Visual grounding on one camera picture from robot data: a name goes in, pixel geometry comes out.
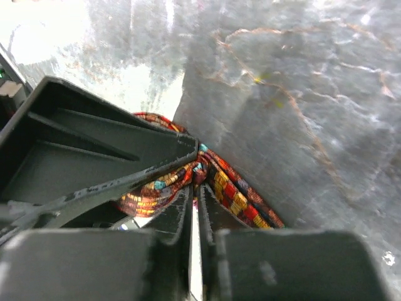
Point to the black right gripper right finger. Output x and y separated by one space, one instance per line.
243 263

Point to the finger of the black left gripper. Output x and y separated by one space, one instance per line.
66 151

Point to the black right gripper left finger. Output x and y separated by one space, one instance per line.
151 263

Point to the multicolour patchwork tie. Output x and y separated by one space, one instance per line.
229 188

